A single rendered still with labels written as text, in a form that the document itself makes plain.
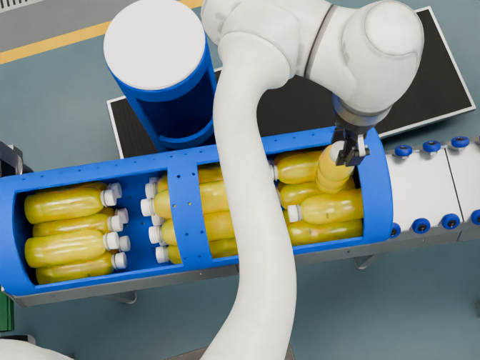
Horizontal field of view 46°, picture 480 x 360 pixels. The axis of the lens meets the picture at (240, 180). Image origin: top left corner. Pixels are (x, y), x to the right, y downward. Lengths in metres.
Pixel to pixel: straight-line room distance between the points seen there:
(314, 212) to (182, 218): 0.30
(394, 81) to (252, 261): 0.28
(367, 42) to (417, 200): 0.91
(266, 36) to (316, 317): 1.80
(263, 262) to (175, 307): 1.83
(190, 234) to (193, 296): 1.22
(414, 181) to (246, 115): 0.93
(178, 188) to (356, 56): 0.62
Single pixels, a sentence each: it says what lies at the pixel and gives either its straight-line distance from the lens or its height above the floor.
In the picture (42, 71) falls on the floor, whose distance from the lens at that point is 2.88.
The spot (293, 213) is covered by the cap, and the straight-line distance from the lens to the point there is 1.28.
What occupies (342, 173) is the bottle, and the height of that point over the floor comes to 1.31.
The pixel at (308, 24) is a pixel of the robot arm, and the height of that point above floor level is 1.75.
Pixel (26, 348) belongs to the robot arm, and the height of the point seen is 1.80.
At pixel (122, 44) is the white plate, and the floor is 1.04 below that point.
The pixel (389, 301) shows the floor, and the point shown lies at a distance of 2.43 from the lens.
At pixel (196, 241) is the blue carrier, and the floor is 1.20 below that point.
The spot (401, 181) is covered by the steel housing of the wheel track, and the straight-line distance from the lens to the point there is 1.55.
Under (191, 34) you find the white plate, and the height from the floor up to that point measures 1.04.
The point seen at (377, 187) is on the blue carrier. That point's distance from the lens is 1.21.
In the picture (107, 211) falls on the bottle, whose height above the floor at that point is 1.02.
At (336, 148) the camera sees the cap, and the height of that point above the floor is 1.36.
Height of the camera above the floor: 2.38
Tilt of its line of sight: 74 degrees down
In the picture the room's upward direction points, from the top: 11 degrees counter-clockwise
